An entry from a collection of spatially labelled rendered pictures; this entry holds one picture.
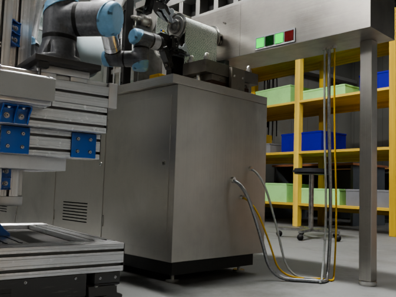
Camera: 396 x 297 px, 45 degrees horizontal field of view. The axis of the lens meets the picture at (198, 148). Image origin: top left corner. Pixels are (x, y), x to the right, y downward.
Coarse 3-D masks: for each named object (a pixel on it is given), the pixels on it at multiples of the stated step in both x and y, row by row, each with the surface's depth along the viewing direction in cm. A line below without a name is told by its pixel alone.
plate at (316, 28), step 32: (256, 0) 256; (288, 0) 241; (320, 0) 228; (352, 0) 216; (384, 0) 220; (224, 32) 271; (256, 32) 254; (320, 32) 227; (352, 32) 217; (384, 32) 219; (256, 64) 278
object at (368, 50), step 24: (360, 48) 229; (360, 72) 228; (360, 96) 227; (360, 120) 226; (360, 144) 225; (360, 168) 224; (360, 192) 223; (360, 216) 222; (360, 240) 221; (360, 264) 220
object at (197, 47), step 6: (186, 36) 247; (192, 36) 250; (186, 42) 247; (192, 42) 250; (198, 42) 253; (204, 42) 256; (210, 42) 259; (192, 48) 249; (198, 48) 252; (204, 48) 256; (210, 48) 259; (216, 48) 262; (192, 54) 249; (198, 54) 252; (210, 54) 259; (216, 54) 262; (186, 60) 246
